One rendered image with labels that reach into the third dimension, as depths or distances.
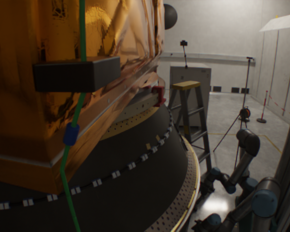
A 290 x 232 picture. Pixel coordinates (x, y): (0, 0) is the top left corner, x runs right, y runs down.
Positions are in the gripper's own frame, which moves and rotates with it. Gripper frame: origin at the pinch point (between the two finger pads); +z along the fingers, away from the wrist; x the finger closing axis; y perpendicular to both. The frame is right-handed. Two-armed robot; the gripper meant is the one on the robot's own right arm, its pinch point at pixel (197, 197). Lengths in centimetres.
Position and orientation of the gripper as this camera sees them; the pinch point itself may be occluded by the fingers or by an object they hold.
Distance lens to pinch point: 176.6
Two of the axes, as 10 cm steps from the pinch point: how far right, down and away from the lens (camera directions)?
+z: -4.1, 8.7, 2.7
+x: 1.9, -2.1, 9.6
